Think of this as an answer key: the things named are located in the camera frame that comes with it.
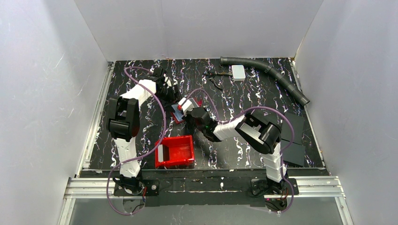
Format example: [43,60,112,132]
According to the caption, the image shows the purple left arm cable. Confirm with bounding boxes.
[106,66,167,217]

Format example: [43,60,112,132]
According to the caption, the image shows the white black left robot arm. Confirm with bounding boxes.
[106,67,181,178]

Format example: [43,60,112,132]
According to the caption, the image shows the red plastic bin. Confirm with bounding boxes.
[155,135,195,168]

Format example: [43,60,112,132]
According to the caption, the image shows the black card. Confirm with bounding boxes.
[283,142,306,167]
[281,112,305,144]

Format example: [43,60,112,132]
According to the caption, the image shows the upper black card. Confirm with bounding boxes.
[281,112,305,144]

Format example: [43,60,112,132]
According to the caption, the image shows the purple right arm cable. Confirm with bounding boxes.
[182,88,295,215]

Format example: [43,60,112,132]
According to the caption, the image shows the aluminium frame rail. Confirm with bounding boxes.
[61,59,351,225]

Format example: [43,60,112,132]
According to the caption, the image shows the grey corrugated hose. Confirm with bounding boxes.
[220,56,311,106]

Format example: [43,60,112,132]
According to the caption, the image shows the lower black card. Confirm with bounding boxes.
[283,142,306,167]

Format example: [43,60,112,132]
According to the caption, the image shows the black grey pliers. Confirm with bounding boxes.
[203,70,232,91]

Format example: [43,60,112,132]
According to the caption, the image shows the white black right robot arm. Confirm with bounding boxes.
[177,97,287,184]

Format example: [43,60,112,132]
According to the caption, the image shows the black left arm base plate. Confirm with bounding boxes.
[112,175,160,196]

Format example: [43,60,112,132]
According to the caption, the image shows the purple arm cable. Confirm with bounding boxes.
[182,88,295,215]
[106,66,167,217]

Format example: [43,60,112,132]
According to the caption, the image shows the white rectangular box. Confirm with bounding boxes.
[231,65,246,82]

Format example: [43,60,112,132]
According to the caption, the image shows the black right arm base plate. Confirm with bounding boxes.
[248,178,299,197]

